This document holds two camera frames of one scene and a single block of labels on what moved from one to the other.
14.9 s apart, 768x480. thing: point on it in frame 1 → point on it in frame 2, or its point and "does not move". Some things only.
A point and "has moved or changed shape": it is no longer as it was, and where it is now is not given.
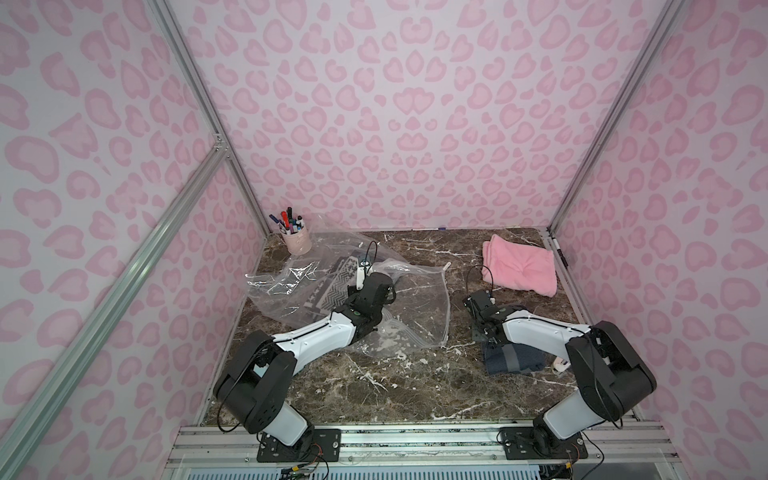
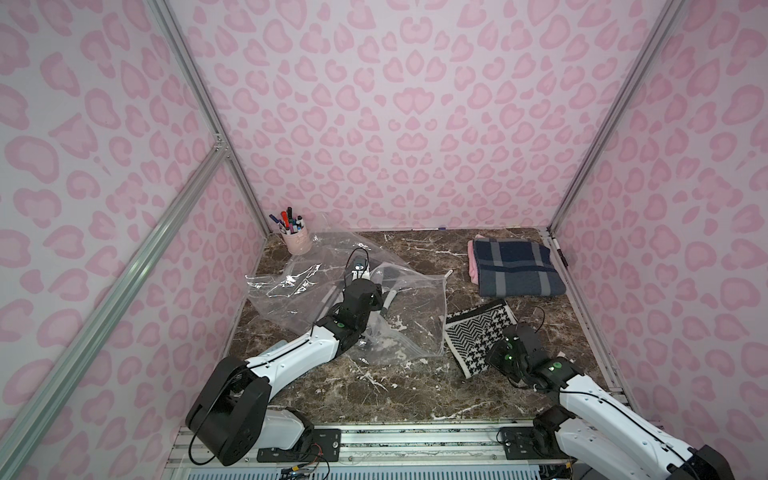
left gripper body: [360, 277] does not move
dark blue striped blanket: [513, 358] has moved or changed shape
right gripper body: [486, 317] → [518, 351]
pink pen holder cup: [298, 243] does not move
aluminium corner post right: [661, 28] does not move
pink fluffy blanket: [522, 266] → [472, 262]
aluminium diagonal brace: [112, 298] does not move
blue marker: [276, 220] does not move
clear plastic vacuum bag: [310, 285] does not move
